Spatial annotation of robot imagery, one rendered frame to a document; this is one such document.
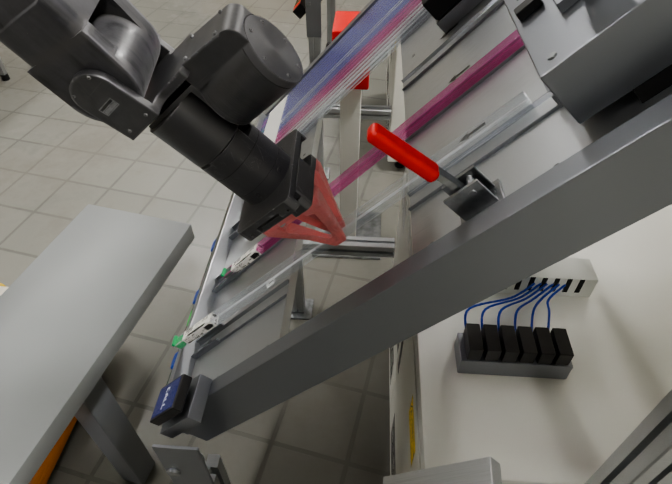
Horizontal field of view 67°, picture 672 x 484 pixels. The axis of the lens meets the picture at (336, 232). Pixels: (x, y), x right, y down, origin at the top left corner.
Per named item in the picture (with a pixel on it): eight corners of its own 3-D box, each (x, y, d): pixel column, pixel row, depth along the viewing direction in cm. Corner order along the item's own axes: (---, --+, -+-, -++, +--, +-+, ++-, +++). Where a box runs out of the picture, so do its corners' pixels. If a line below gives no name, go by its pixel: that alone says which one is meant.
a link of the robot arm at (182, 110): (152, 95, 43) (129, 135, 39) (199, 45, 39) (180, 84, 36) (216, 144, 47) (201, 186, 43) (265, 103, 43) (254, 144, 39)
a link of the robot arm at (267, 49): (94, 28, 40) (59, 95, 35) (177, -81, 34) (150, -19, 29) (217, 116, 47) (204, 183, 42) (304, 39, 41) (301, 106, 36)
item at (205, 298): (210, 426, 64) (159, 404, 60) (284, 135, 111) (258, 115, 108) (215, 423, 63) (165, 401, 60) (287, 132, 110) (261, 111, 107)
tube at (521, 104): (181, 350, 65) (173, 346, 65) (183, 340, 66) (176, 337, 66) (534, 108, 39) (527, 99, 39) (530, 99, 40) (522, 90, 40)
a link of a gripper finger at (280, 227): (366, 192, 52) (302, 135, 47) (368, 243, 47) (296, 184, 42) (318, 223, 55) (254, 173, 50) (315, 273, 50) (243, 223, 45)
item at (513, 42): (229, 280, 72) (220, 275, 71) (231, 273, 73) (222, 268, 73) (548, 26, 45) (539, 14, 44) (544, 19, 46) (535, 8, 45)
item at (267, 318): (198, 415, 62) (175, 405, 60) (278, 124, 109) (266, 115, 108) (295, 359, 51) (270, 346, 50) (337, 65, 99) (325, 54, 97)
